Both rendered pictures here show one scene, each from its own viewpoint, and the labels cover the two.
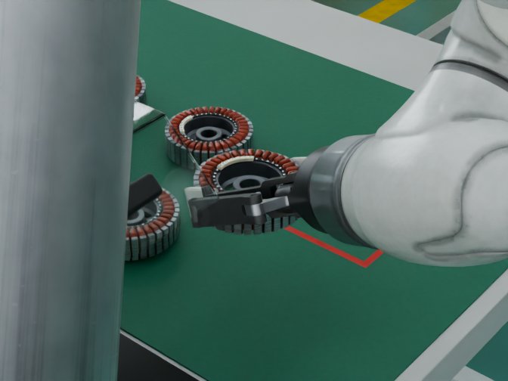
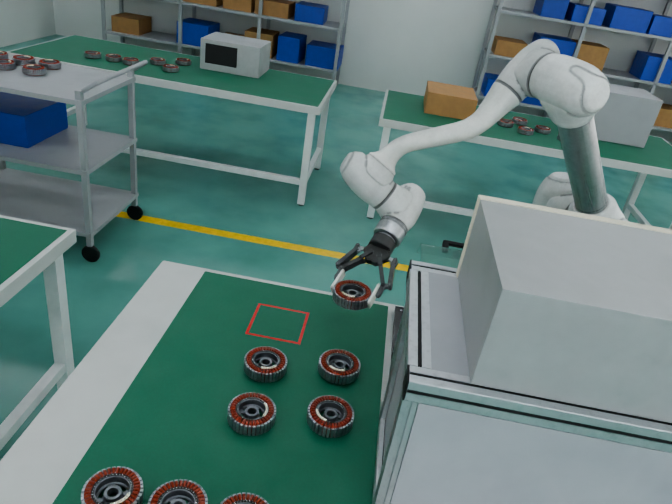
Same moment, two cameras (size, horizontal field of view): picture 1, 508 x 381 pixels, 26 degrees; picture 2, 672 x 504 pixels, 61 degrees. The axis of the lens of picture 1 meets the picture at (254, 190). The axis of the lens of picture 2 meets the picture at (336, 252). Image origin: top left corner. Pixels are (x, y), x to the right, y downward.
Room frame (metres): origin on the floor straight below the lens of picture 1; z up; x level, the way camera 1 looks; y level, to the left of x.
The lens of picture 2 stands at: (1.77, 1.07, 1.77)
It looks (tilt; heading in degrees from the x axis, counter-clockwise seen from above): 29 degrees down; 233
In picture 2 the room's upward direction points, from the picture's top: 9 degrees clockwise
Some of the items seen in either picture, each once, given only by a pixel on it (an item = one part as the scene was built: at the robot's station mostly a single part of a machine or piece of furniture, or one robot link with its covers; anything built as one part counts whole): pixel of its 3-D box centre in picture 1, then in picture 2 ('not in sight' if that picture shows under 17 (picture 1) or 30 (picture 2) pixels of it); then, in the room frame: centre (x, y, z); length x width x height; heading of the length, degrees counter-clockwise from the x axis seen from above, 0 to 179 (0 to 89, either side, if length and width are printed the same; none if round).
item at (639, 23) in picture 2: not in sight; (625, 17); (-5.01, -3.17, 1.40); 0.42 x 0.42 x 0.23; 51
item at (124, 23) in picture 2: not in sight; (131, 23); (-0.37, -7.01, 0.37); 0.40 x 0.36 x 0.19; 51
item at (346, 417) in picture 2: not in sight; (330, 415); (1.12, 0.28, 0.77); 0.11 x 0.11 x 0.04
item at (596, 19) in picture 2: not in sight; (583, 13); (-4.64, -3.48, 1.37); 0.42 x 0.36 x 0.18; 53
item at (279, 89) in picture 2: not in sight; (183, 116); (0.28, -3.17, 0.37); 2.20 x 0.90 x 0.75; 141
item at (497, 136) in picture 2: not in sight; (517, 176); (-1.73, -1.52, 0.37); 2.20 x 0.90 x 0.75; 141
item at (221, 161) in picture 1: (249, 190); (352, 294); (0.90, 0.00, 0.89); 0.11 x 0.11 x 0.04
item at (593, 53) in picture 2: not in sight; (585, 55); (-4.79, -3.37, 0.92); 0.40 x 0.36 x 0.28; 51
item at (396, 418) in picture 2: not in sight; (395, 411); (1.08, 0.44, 0.91); 0.28 x 0.03 x 0.32; 51
